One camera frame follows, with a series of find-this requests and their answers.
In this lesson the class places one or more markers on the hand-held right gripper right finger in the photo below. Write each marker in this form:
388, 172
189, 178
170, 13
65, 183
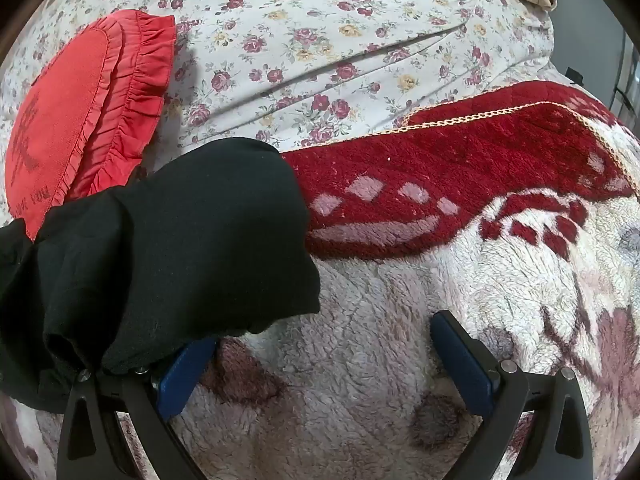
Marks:
465, 365

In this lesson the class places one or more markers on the floral bed sheet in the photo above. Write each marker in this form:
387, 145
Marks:
320, 35

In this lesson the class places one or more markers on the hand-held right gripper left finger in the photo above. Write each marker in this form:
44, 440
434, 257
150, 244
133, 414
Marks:
182, 375

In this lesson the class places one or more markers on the black pants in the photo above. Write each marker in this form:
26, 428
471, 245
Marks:
175, 245

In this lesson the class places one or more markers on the red ruffled pillow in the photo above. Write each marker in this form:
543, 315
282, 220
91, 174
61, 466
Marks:
65, 125

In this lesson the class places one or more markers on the red and white plush blanket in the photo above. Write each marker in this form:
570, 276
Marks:
380, 375

